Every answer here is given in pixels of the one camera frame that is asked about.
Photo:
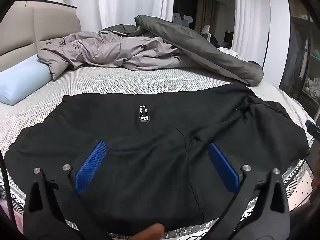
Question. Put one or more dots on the white striped bedding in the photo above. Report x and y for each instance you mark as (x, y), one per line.
(228, 52)

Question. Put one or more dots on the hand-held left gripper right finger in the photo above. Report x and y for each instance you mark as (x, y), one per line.
(223, 167)

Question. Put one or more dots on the white honeycomb mattress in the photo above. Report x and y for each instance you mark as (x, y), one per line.
(125, 82)

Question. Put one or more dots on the hanging clothes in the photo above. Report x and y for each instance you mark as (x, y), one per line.
(178, 18)

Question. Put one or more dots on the dark grey duvet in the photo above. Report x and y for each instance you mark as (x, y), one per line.
(200, 47)

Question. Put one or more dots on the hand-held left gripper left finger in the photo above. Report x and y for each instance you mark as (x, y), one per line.
(90, 167)

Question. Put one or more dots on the white office chair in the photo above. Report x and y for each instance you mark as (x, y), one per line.
(205, 30)

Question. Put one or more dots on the white curtain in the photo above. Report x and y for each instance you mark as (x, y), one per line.
(125, 2)
(250, 17)

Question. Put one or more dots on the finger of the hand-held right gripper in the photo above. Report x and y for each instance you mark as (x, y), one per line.
(311, 127)

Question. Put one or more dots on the person's left hand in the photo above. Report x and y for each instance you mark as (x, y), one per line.
(150, 232)

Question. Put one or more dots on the black pants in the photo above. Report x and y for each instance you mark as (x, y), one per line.
(150, 155)

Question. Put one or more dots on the light blue pillow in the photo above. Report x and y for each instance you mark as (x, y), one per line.
(20, 80)

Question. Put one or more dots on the brown curtain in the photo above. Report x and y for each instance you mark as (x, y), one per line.
(207, 12)

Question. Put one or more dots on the beige padded headboard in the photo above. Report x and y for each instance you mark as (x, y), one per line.
(15, 30)

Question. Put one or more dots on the dark glass wardrobe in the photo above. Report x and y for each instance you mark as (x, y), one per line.
(297, 42)

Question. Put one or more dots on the light grey blanket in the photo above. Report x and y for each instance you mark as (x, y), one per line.
(100, 52)

